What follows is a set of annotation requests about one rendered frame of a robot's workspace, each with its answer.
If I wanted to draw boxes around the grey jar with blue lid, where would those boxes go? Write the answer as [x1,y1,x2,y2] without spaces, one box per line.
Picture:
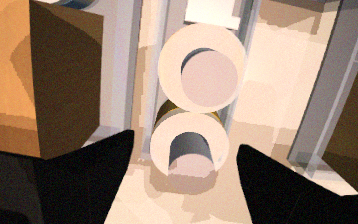
[38,0,100,11]

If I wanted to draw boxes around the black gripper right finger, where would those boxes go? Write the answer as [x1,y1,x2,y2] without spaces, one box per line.
[236,143,358,224]

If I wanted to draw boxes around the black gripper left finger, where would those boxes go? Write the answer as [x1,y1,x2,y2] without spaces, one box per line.
[0,129,134,224]

